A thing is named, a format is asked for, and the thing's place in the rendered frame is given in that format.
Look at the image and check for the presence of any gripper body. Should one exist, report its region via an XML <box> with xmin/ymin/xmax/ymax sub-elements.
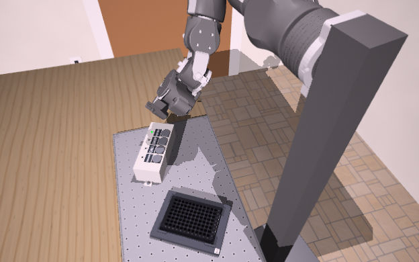
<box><xmin>158</xmin><ymin>69</ymin><xmax>201</xmax><ymax>116</ymax></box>

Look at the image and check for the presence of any white operator button panel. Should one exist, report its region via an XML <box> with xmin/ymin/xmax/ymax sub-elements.
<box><xmin>133</xmin><ymin>122</ymin><xmax>176</xmax><ymax>187</ymax></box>

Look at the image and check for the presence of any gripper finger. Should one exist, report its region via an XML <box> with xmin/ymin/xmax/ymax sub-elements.
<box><xmin>146</xmin><ymin>83</ymin><xmax>169</xmax><ymax>111</ymax></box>
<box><xmin>145</xmin><ymin>88</ymin><xmax>169</xmax><ymax>120</ymax></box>

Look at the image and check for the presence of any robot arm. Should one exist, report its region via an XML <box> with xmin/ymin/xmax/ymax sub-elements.
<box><xmin>177</xmin><ymin>0</ymin><xmax>366</xmax><ymax>97</ymax></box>

